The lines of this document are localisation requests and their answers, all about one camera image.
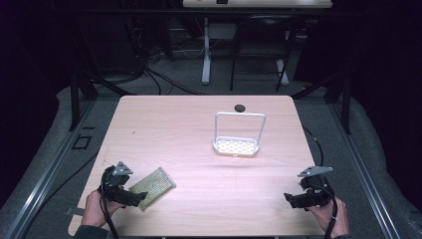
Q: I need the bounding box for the black cable at table edge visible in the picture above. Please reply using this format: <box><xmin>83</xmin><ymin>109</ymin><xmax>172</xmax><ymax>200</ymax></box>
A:
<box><xmin>302</xmin><ymin>125</ymin><xmax>324</xmax><ymax>167</ymax></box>

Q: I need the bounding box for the black cable on floor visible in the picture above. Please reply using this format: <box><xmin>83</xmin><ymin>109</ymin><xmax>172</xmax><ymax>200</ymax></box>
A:
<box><xmin>32</xmin><ymin>150</ymin><xmax>101</xmax><ymax>220</ymax></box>

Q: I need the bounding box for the bundle of floor cables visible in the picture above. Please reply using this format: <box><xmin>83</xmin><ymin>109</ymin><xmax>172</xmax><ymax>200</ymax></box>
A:
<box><xmin>125</xmin><ymin>19</ymin><xmax>213</xmax><ymax>98</ymax></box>

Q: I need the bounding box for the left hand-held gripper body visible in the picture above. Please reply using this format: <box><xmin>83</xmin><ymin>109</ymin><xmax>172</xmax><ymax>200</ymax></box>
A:
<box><xmin>98</xmin><ymin>160</ymin><xmax>134</xmax><ymax>204</ymax></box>

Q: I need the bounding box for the person's left hand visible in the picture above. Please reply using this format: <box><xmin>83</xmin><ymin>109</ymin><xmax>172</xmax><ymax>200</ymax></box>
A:
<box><xmin>81</xmin><ymin>189</ymin><xmax>125</xmax><ymax>229</ymax></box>

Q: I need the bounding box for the black metal stand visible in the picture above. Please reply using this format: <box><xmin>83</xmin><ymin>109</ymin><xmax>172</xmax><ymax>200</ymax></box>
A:
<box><xmin>291</xmin><ymin>71</ymin><xmax>353</xmax><ymax>135</ymax></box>
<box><xmin>67</xmin><ymin>65</ymin><xmax>137</xmax><ymax>132</ymax></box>

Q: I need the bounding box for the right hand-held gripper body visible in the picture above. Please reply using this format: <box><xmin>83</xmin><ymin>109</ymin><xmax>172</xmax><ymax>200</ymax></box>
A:
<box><xmin>297</xmin><ymin>165</ymin><xmax>335</xmax><ymax>209</ymax></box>

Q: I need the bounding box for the green scouring sponge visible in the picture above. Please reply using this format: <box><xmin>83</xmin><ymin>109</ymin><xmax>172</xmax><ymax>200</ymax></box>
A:
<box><xmin>128</xmin><ymin>166</ymin><xmax>177</xmax><ymax>212</ymax></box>

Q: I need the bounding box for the left hand-held gripper cable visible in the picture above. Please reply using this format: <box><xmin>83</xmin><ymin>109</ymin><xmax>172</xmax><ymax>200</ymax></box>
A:
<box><xmin>99</xmin><ymin>172</ymin><xmax>119</xmax><ymax>239</ymax></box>

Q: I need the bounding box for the black chair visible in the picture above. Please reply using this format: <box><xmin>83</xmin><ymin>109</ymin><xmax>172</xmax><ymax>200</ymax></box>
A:
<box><xmin>229</xmin><ymin>14</ymin><xmax>297</xmax><ymax>93</ymax></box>

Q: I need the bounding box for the white-legged desk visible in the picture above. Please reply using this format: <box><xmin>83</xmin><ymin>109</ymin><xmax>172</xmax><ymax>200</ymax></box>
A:
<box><xmin>182</xmin><ymin>0</ymin><xmax>333</xmax><ymax>86</ymax></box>

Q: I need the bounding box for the white rack with handle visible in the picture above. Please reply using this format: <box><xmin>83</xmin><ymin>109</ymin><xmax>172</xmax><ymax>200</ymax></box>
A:
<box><xmin>212</xmin><ymin>112</ymin><xmax>268</xmax><ymax>158</ymax></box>

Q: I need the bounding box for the aluminium rail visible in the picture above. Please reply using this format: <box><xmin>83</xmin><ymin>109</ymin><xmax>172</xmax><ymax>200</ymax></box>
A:
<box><xmin>0</xmin><ymin>99</ymin><xmax>98</xmax><ymax>239</ymax></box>
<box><xmin>327</xmin><ymin>102</ymin><xmax>403</xmax><ymax>239</ymax></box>

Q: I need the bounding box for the grey tape strip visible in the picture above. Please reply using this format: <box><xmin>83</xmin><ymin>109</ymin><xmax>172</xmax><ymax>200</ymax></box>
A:
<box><xmin>64</xmin><ymin>206</ymin><xmax>86</xmax><ymax>217</ymax></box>

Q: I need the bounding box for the person's right hand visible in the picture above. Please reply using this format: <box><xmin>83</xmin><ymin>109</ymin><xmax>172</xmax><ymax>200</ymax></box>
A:
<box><xmin>306</xmin><ymin>195</ymin><xmax>350</xmax><ymax>239</ymax></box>

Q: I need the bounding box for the hand-held gripper cable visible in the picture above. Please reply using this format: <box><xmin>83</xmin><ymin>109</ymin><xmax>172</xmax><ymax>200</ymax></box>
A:
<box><xmin>99</xmin><ymin>172</ymin><xmax>119</xmax><ymax>239</ymax></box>
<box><xmin>312</xmin><ymin>182</ymin><xmax>338</xmax><ymax>239</ymax></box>

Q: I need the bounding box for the right hand-held gripper cable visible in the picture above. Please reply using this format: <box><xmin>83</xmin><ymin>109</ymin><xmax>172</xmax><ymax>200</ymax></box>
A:
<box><xmin>312</xmin><ymin>182</ymin><xmax>338</xmax><ymax>239</ymax></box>

